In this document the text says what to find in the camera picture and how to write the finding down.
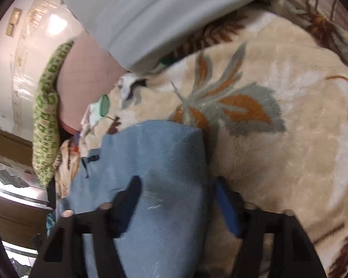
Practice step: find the brown wooden furniture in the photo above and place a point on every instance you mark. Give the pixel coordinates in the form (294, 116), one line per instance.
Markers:
(14, 217)

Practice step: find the blue small cloth garment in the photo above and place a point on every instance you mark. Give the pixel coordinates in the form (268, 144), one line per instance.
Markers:
(168, 165)

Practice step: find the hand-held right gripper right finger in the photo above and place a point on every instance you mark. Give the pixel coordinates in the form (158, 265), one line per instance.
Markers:
(227, 208)

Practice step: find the pink pillow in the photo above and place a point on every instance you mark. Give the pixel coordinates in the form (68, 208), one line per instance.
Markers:
(87, 78)

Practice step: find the beige leaf-print blanket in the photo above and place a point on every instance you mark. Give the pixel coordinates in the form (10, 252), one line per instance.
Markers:
(278, 165)

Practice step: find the grey pillow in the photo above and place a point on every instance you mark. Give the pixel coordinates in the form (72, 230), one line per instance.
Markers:
(148, 14)

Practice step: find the beige wall switch plate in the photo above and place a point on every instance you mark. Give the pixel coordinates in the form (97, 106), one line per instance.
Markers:
(14, 22)

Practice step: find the white teal printed cloth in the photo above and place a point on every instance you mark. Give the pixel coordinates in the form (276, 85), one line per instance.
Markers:
(97, 111)

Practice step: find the green patterned pillow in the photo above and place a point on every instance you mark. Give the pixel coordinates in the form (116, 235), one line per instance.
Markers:
(46, 113)

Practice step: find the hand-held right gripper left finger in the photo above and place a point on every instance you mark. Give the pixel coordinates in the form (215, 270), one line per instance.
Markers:
(130, 207)

